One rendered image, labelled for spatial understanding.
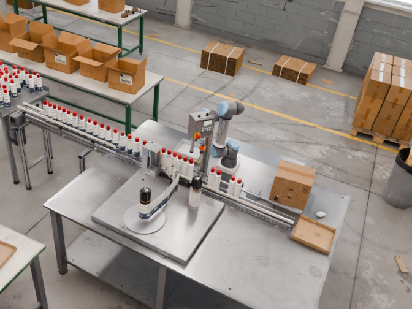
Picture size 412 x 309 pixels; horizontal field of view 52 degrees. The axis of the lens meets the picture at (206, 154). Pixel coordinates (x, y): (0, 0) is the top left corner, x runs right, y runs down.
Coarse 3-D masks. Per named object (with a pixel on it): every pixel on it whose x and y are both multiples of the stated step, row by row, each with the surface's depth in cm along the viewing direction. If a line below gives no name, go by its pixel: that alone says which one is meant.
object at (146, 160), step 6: (144, 150) 341; (144, 156) 345; (150, 156) 342; (156, 156) 343; (144, 162) 349; (150, 162) 346; (144, 168) 352; (150, 168) 350; (156, 168) 353; (150, 174) 352; (156, 174) 352
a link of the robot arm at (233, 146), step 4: (228, 140) 370; (232, 140) 371; (228, 144) 366; (232, 144) 366; (236, 144) 368; (228, 148) 365; (232, 148) 365; (236, 148) 366; (228, 152) 365; (232, 152) 367; (236, 152) 369; (228, 156) 371; (232, 156) 370; (236, 156) 373
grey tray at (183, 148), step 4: (184, 140) 400; (188, 140) 398; (180, 144) 397; (184, 144) 400; (188, 144) 401; (176, 148) 390; (180, 148) 395; (184, 148) 395; (188, 148) 396; (196, 148) 397; (180, 152) 384; (184, 152) 391; (188, 152) 392; (196, 152) 393; (184, 156) 384; (188, 156) 382; (192, 156) 381; (196, 156) 388; (196, 160) 381; (200, 160) 381
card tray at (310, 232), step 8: (304, 216) 339; (296, 224) 335; (304, 224) 336; (312, 224) 337; (320, 224) 336; (296, 232) 328; (304, 232) 329; (312, 232) 330; (320, 232) 331; (328, 232) 332; (296, 240) 321; (304, 240) 317; (312, 240) 323; (320, 240) 324; (328, 240) 325; (320, 248) 314; (328, 248) 318
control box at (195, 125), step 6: (192, 114) 326; (198, 114) 328; (204, 114) 329; (192, 120) 325; (198, 120) 322; (192, 126) 327; (198, 126) 326; (204, 126) 329; (192, 132) 330; (198, 132) 330; (204, 132) 333; (210, 132) 337; (192, 138) 332
